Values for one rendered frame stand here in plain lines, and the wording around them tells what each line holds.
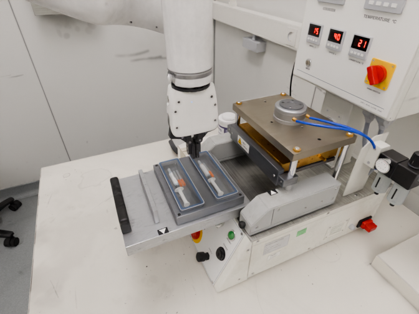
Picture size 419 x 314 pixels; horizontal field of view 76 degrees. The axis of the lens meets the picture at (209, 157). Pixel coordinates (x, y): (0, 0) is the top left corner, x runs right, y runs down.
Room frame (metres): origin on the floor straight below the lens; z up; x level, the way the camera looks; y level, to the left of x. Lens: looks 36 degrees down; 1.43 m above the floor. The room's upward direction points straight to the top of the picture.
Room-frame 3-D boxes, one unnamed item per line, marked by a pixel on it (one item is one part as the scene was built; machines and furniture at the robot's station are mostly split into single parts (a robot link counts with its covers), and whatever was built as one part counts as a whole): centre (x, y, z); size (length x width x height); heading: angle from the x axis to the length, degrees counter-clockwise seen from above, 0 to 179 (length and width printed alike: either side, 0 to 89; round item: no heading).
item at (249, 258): (0.59, -0.20, 0.84); 0.53 x 0.37 x 0.17; 114
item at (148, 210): (0.48, 0.08, 0.97); 0.30 x 0.22 x 0.08; 114
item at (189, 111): (0.50, 0.04, 1.20); 0.10 x 0.08 x 0.11; 113
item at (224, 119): (1.03, -0.08, 0.82); 0.09 x 0.09 x 0.15
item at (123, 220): (0.43, 0.20, 0.99); 0.15 x 0.02 x 0.04; 24
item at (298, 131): (0.60, -0.24, 1.08); 0.31 x 0.24 x 0.13; 24
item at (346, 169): (0.62, -0.23, 0.93); 0.46 x 0.35 x 0.01; 114
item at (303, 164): (0.60, -0.20, 1.07); 0.22 x 0.17 x 0.10; 24
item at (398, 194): (0.46, -0.41, 1.05); 0.15 x 0.05 x 0.15; 24
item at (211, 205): (0.50, 0.03, 0.98); 0.20 x 0.17 x 0.03; 24
